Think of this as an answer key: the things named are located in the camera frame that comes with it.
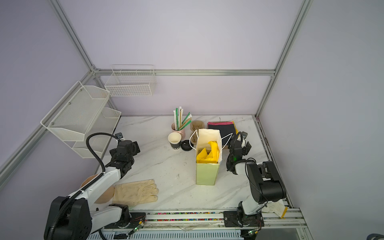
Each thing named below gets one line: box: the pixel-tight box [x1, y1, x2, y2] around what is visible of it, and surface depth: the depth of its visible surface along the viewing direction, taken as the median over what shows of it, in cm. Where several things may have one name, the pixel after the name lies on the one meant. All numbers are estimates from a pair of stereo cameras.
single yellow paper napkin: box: [196, 141, 219, 164], surface depth 81 cm
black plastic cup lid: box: [181, 139, 194, 151], surface depth 104 cm
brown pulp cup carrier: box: [190, 120, 205, 145], surface depth 112 cm
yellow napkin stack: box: [207, 121, 239, 150], surface depth 112 cm
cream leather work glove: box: [112, 179, 159, 208], surface depth 84 cm
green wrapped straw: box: [175, 108, 180, 131], surface depth 102 cm
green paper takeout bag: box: [195, 129, 223, 186], surface depth 81 cm
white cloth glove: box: [261, 199, 288, 219], surface depth 78 cm
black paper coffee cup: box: [168, 131, 182, 150], surface depth 99 cm
